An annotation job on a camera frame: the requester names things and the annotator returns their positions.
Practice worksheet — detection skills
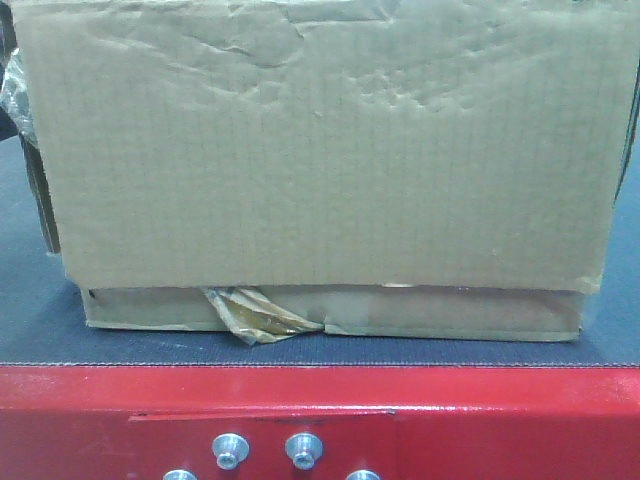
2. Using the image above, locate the silver bolt upper right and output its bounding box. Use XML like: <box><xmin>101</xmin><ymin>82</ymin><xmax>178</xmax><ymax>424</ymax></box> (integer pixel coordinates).
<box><xmin>285</xmin><ymin>432</ymin><xmax>324</xmax><ymax>471</ymax></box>

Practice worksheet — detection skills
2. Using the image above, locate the silver bolt lower right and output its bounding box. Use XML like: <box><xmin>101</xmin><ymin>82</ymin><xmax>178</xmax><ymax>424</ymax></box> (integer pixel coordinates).
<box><xmin>345</xmin><ymin>469</ymin><xmax>381</xmax><ymax>480</ymax></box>

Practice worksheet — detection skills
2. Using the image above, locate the silver bolt lower left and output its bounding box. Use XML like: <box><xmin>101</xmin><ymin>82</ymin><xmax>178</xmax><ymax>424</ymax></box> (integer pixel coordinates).
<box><xmin>162</xmin><ymin>469</ymin><xmax>197</xmax><ymax>480</ymax></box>

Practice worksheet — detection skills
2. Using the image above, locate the silver bolt upper left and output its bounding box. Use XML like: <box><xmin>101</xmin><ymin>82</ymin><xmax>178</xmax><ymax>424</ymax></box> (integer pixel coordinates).
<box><xmin>212</xmin><ymin>433</ymin><xmax>250</xmax><ymax>471</ymax></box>

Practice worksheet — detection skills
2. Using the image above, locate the silver bolt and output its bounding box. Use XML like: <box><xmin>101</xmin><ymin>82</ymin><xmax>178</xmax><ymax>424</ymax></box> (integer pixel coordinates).
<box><xmin>285</xmin><ymin>432</ymin><xmax>324</xmax><ymax>471</ymax></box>
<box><xmin>345</xmin><ymin>469</ymin><xmax>381</xmax><ymax>480</ymax></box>
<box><xmin>212</xmin><ymin>433</ymin><xmax>250</xmax><ymax>471</ymax></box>
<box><xmin>162</xmin><ymin>469</ymin><xmax>197</xmax><ymax>480</ymax></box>

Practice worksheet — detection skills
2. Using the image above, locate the crumpled clear packing tape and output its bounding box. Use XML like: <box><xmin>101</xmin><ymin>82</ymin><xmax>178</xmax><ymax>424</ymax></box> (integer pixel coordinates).
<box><xmin>1</xmin><ymin>48</ymin><xmax>38</xmax><ymax>148</ymax></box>

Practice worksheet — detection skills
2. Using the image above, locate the large brown cardboard box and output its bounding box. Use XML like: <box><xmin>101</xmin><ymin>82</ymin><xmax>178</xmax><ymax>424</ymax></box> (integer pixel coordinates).
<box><xmin>8</xmin><ymin>1</ymin><xmax>639</xmax><ymax>344</ymax></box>

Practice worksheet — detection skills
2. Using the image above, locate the red metal robot base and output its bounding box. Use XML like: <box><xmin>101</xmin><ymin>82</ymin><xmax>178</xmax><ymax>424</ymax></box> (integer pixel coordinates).
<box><xmin>1</xmin><ymin>366</ymin><xmax>639</xmax><ymax>479</ymax></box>

